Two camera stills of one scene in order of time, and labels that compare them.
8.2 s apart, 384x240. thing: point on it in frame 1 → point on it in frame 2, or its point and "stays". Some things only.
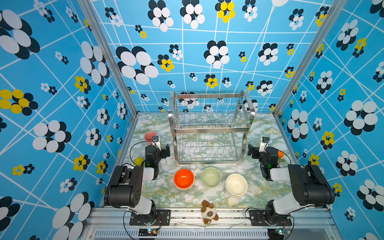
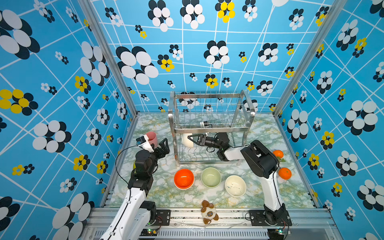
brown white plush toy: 208,212 stays
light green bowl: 211,177 stays
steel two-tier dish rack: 210,127 stays
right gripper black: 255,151 → 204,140
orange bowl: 184,179 stays
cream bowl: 237,184 → 186,142
